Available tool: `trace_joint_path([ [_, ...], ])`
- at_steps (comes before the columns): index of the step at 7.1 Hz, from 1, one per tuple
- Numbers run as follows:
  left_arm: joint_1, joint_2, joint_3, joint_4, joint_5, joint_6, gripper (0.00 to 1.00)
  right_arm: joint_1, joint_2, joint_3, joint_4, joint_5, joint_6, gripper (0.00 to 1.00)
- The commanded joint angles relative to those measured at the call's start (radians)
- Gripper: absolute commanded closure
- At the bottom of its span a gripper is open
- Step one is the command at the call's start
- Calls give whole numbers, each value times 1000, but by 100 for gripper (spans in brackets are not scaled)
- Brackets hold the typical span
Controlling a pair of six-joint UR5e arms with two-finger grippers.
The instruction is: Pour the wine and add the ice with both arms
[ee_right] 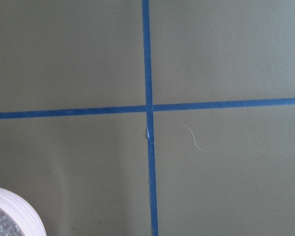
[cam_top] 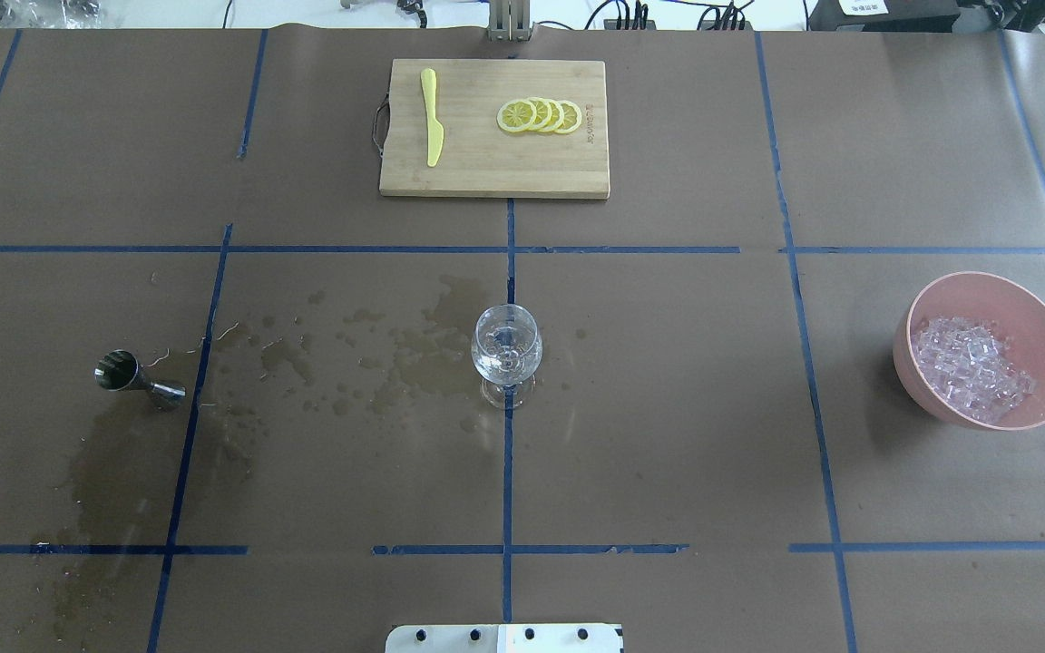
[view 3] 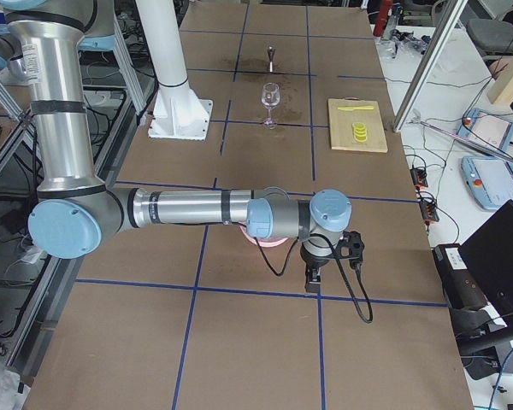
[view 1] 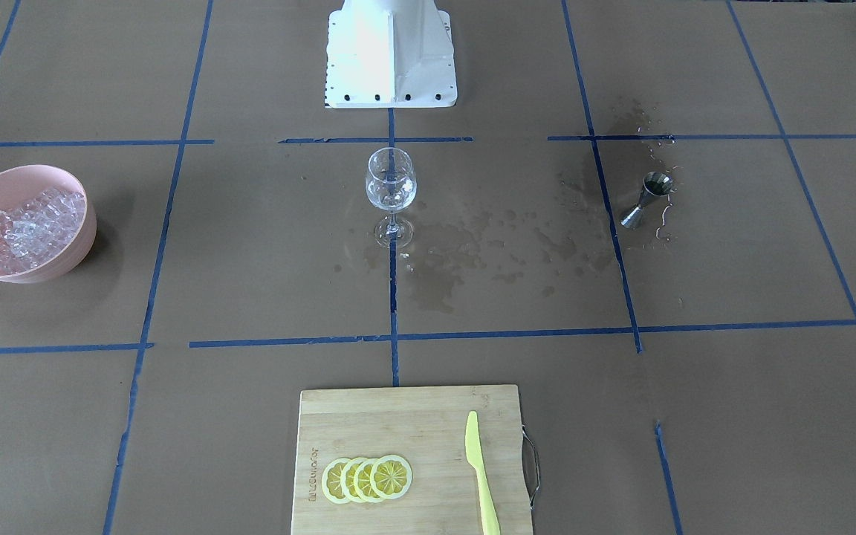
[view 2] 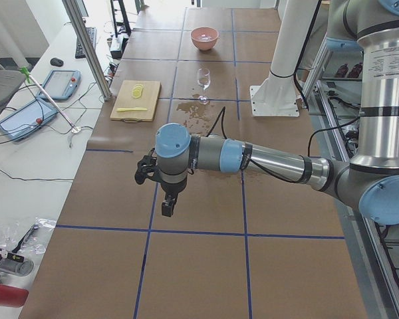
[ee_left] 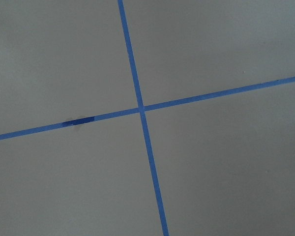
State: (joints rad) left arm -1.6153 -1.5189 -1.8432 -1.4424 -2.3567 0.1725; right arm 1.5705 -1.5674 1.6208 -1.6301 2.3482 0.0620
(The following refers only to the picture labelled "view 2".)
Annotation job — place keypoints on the near blue teach pendant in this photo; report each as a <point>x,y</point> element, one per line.
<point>26,120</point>

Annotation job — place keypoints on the red fire extinguisher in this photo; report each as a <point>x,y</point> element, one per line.
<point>11,296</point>

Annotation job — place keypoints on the metal rod green tip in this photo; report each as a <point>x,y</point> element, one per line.
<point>74,128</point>

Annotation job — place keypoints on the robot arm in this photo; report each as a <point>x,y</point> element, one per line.
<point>368,182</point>

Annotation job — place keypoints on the bamboo cutting board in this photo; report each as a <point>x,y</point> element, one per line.
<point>148,100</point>

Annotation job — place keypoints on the clear wine glass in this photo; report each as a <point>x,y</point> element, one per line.
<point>203,80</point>

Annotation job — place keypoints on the aluminium frame post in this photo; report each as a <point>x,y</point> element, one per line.
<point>75,17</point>

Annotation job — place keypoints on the pink bowl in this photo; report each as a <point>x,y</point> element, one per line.
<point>204,45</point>

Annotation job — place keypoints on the clear bottle yellow label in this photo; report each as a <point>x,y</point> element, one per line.
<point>15,264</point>

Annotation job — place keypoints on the clear plastic bag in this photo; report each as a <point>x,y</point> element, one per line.
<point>30,237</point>

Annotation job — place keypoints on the blue teach pendant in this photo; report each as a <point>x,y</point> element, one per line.
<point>26,120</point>
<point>61,84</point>

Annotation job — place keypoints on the black computer mouse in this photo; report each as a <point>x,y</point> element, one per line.
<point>56,62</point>

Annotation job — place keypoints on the grey office chair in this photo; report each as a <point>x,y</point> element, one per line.
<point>10,82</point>

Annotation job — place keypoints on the far blue teach pendant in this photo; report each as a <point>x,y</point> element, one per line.
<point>61,84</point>

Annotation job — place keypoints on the yellow plastic knife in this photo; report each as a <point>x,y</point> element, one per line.
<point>135,109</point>

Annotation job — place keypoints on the white camera pole base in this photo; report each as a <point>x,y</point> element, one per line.
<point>276,96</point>

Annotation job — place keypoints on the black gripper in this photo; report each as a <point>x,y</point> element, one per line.
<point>172,188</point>

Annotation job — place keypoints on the clear ice cubes pile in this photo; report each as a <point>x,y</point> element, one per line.
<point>204,37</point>

